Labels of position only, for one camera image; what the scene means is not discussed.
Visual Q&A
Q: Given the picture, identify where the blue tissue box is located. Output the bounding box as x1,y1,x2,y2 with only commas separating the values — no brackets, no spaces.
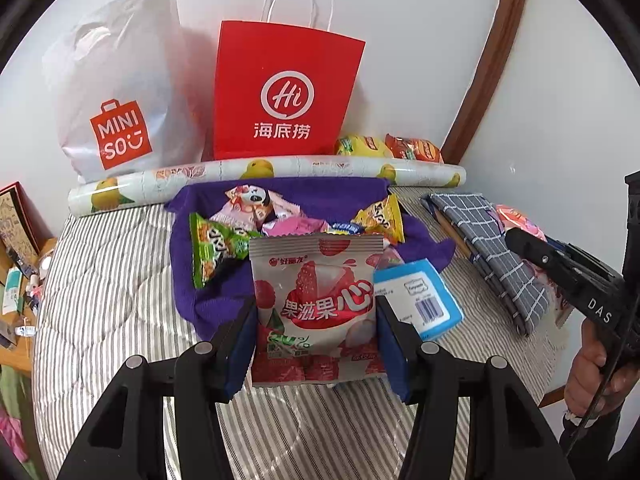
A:
373,259,464,341

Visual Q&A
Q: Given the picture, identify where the yellow triangle snack packet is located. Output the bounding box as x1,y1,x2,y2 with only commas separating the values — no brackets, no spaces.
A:
352,194,405,245

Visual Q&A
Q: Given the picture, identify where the red Haidilao paper bag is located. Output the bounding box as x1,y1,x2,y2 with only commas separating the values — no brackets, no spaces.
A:
213,0,366,159

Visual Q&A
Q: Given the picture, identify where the lemon print paper roll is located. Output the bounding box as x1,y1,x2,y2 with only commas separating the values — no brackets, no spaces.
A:
67,155,466,217

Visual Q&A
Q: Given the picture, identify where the wooden bedside table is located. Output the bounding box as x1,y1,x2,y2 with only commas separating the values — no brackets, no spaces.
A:
0,236,59,376

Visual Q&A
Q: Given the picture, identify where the right hand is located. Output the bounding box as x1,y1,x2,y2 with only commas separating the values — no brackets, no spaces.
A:
564,318,639,417

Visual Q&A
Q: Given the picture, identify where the panda print snack packet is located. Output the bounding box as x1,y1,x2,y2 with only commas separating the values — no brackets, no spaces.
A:
210,184,303,232

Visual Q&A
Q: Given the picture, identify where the pink bear snack packet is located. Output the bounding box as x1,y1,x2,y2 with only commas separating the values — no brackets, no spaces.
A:
491,202,575,328

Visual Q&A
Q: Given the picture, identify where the white Miniso plastic bag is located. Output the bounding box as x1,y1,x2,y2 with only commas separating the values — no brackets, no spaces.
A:
42,0,204,182

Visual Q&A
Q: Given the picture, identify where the blue snack packet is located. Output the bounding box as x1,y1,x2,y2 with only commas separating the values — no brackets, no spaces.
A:
326,222,364,235

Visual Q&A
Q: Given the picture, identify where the purple towel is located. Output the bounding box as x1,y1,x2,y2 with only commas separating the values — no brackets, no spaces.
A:
164,175,458,342

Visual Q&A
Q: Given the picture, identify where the brown wooden door frame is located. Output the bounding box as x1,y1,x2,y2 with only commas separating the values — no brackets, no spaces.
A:
440,0,526,165

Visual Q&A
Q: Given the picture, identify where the striped quilted mattress cover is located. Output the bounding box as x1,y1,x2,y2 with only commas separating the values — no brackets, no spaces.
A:
32,206,566,479

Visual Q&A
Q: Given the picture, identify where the strawberry candy bag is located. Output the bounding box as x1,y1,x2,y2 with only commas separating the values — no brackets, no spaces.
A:
250,233,385,387

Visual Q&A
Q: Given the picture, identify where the orange chips bag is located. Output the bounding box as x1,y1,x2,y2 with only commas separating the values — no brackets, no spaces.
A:
384,133,444,164

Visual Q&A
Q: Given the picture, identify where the green snack packet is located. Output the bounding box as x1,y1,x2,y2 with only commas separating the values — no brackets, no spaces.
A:
189,212,260,289

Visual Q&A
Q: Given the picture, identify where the grey checked fabric bundle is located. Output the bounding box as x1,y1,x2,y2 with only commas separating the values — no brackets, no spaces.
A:
421,192,549,336

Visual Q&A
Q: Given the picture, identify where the yellow chips bag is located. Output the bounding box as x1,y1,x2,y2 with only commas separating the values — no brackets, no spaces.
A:
335,134,393,158

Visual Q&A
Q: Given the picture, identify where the pink yellow snack packet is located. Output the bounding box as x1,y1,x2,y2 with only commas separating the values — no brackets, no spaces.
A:
262,216,329,236

